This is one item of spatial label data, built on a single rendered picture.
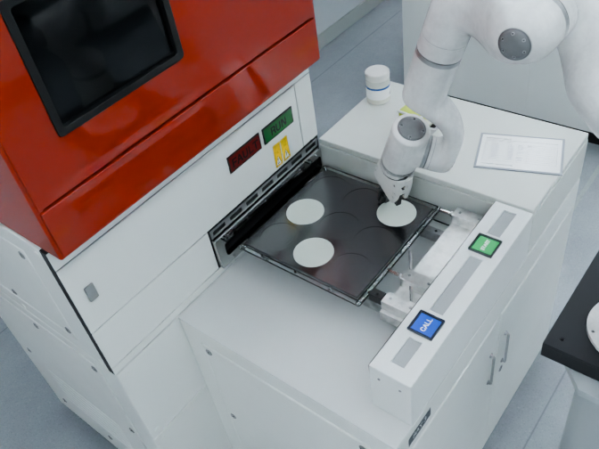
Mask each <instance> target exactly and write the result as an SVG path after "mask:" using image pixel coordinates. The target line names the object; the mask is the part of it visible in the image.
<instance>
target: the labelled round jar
mask: <svg viewBox="0 0 599 449"><path fill-rule="evenodd" d="M365 87H366V98H367V101H368V102H370V103H371V104H374V105H382V104H384V103H386V102H388V101H389V100H390V69H389V68H388V67H386V66H384V65H373V66H371V67H369V68H367V69H366V70H365Z"/></svg>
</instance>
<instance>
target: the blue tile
mask: <svg viewBox="0 0 599 449"><path fill-rule="evenodd" d="M440 324H441V321H439V320H436V319H434V318H432V317H430V316H428V315H427V314H423V313H421V314H420V316H419V317H418V318H417V320H416V321H415V322H414V324H413V325H412V326H411V328H412V329H414V330H416V331H419V332H421V333H422V334H424V335H426V336H428V337H430V338H431V336H432V335H433V333H434V332H435V331H436V329H437V328H438V327H439V326H440Z"/></svg>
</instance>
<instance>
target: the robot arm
mask: <svg viewBox="0 0 599 449"><path fill-rule="evenodd" d="M471 37H474V38H475V39H476V40H477V41H478V42H479V43H480V44H481V45H482V46H483V47H484V48H485V50H486V51H487V52H488V53H489V54H490V55H491V56H492V57H494V58H495V59H497V60H498V61H501V62H504V63H509V64H530V63H533V62H536V61H540V60H542V59H544V58H545V57H546V56H547V55H548V54H550V53H551V52H552V51H553V50H554V49H555V48H556V47H557V50H558V53H559V55H560V60H561V64H562V72H563V79H564V85H565V90H566V93H567V95H568V98H569V100H570V103H571V105H572V106H573V108H574V109H575V111H576V112H577V113H578V114H579V115H580V117H581V118H582V119H583V121H584V122H585V123H586V125H587V126H588V127H589V129H590V130H591V131H592V132H593V133H594V135H595V136H596V137H597V138H598V139H599V0H431V3H430V6H429V8H428V11H427V13H426V16H425V20H424V23H423V27H422V30H421V33H420V36H419V38H418V41H417V45H416V48H415V50H414V55H413V59H412V61H411V64H410V67H409V71H408V73H407V76H406V82H405V84H404V87H403V92H402V98H403V101H404V103H405V105H406V106H407V107H408V108H409V109H410V110H412V111H414V112H415V113H417V114H419V115H421V116H422V117H424V118H426V119H428V120H429V121H430V122H431V123H432V124H434V125H435V126H436V127H437V128H438V129H439V130H440V131H441V133H442V134H443V136H441V137H437V136H434V135H431V128H430V126H429V124H428V123H427V121H426V120H425V119H424V118H422V117H420V116H418V115H415V114H404V115H401V116H399V117H398V118H396V119H395V121H394V122H393V124H392V127H391V130H390V134H389V137H388V140H387V142H386V144H385V147H384V150H383V153H382V157H381V158H380V160H379V161H378V163H377V165H376V167H375V170H374V175H375V178H376V179H377V181H378V183H379V184H380V186H379V190H380V193H379V196H378V198H377V199H378V200H379V201H380V203H383V202H385V203H387V202H389V201H390V202H392V203H395V205H396V206H398V205H400V204H401V200H402V195H403V197H404V198H407V197H408V195H409V193H410V191H411V187H412V183H413V176H414V171H415V169H416V168H417V167H419V168H423V169H427V170H430V171H433V172H438V173H446V172H447V171H449V170H450V169H451V168H452V167H453V165H454V164H455V160H456V158H457V156H458V154H459V151H460V150H461V147H462V144H463V140H464V123H463V120H462V117H461V114H460V112H459V110H458V108H457V107H456V106H455V104H454V103H453V102H452V100H451V99H450V98H449V97H448V96H447V93H448V90H449V88H450V86H451V84H452V82H453V79H454V77H455V74H456V72H457V69H458V67H459V65H460V62H461V60H462V58H463V56H464V52H465V49H466V47H467V45H468V43H469V41H470V38H471ZM587 336H588V337H589V339H590V341H591V343H592V344H593V346H594V347H595V349H596V350H597V351H598V352H599V303H598V304H596V305H595V306H594V307H593V308H592V310H591V311H590V313H589V315H588V317H587Z"/></svg>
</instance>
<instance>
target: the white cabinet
mask: <svg viewBox="0 0 599 449"><path fill-rule="evenodd" d="M579 180H580V179H578V181H577V182H576V183H575V184H574V186H573V187H572V189H571V190H570V192H569V194H568V195H567V197H566V198H565V200H564V201H563V203H562V205H561V206H560V207H559V208H558V210H557V211H556V212H555V214H554V216H553V217H552V219H551V220H550V222H549V223H548V225H547V226H546V228H545V230H544V231H543V232H542V233H541V235H540V236H539V238H538V239H537V241H536V242H535V244H534V245H533V247H532V248H531V250H530V251H529V253H528V256H527V258H526V259H525V261H524V262H523V264H522V265H521V267H520V269H519V270H518V272H517V273H516V274H515V276H514V277H513V278H512V280H511V281H510V283H509V284H508V286H507V287H506V289H505V291H504V292H503V294H502V295H501V297H500V298H499V300H498V301H497V302H496V304H495V305H494V306H493V308H492V309H491V311H490V312H489V314H488V316H487V317H486V319H485V320H484V322H483V323H482V325H481V326H480V327H479V329H478V330H477V332H476V333H475V335H474V336H473V338H472V339H471V341H470V342H469V344H468V345H467V347H466V348H465V350H464V351H463V352H462V354H461V355H460V357H459V358H458V360H457V361H456V363H455V365H454V366H453V368H452V369H451V371H450V372H449V374H448V375H447V376H446V377H445V379H444V380H443V382H442V383H441V385H440V386H439V388H438V390H437V391H436V393H435V394H434V396H433V397H432V399H431V400H430V402H429V403H428V404H427V406H426V407H425V408H424V410H423V412H422V413H421V415H420V416H419V418H418V419H417V421H416V422H415V424H414V425H413V427H412V428H411V429H410V431H409V432H408V434H407V435H406V437H405V439H404V440H403V442H402V443H401V444H400V446H399V447H398V449H482V448H483V446H484V444H486V442H487V440H488V438H489V436H490V434H491V433H492V431H493V429H494V428H495V426H496V424H497V423H498V421H499V419H500V418H501V416H502V414H503V413H504V411H505V408H506V407H507V405H508V404H509V403H510V401H511V399H512V398H513V395H514V393H515V392H516V390H517V388H518V387H519V385H520V384H521V382H522V380H523V378H524V377H525V375H526V373H527V372H528V370H529V367H530V366H531V365H532V363H533V362H534V360H535V358H536V357H537V354H538V352H539V351H540V349H541V347H542V345H543V342H544V340H545V338H546V336H547V333H548V329H549V324H550V320H551V316H552V312H553V307H554V300H555V295H556V291H557V286H558V282H559V278H560V273H561V269H562V261H563V257H564V252H565V248H566V244H567V240H568V235H569V230H570V223H571V219H572V214H573V210H574V206H575V201H576V197H577V193H578V185H579ZM180 322H181V324H182V326H183V328H184V331H185V335H186V337H187V338H188V341H189V343H190V346H191V348H192V351H193V353H194V356H195V358H196V361H197V363H198V365H199V367H200V369H201V373H202V376H203V378H204V379H205V382H206V384H207V387H208V389H209V392H210V394H211V397H212V399H213V402H214V404H215V406H216V408H217V412H218V414H219V416H220V419H221V420H222V423H223V425H224V428H225V430H226V434H227V435H228V438H229V440H230V442H231V445H232V447H233V449H392V448H390V447H389V446H387V445H385V444H384V443H382V442H381V441H379V440H378V439H376V438H374V437H372V436H370V435H369V434H367V433H365V432H364V431H363V430H361V429H359V428H358V427H356V426H354V425H353V424H351V423H349V422H348V421H346V420H344V419H342V418H341V417H340V416H338V415H337V414H335V413H333V412H331V411H329V410H328V409H326V408H324V407H323V406H322V405H320V404H318V403H317V402H315V401H313V400H312V399H310V398H308V397H307V396H304V395H303V394H301V393H300V392H299V391H297V390H296V389H294V388H292V387H290V386H288V385H287V384H285V383H283V382H282V381H280V380H279V379H277V378H276V377H274V376H272V375H271V374H269V373H267V372H266V371H263V370H262V369H260V368H259V367H258V366H256V365H255V364H253V363H251V362H249V361H247V360H246V359H244V358H242V357H241V356H239V355H237V354H236V353H235V352H233V351H231V350H230V349H228V348H226V347H224V346H222V345H221V344H219V343H217V342H216V341H215V340H214V339H211V338H210V337H208V336H206V335H205V334H203V333H201V332H200V331H197V330H196V329H195V328H194V327H192V326H190V325H189V324H187V323H185V322H183V321H181V320H180Z"/></svg>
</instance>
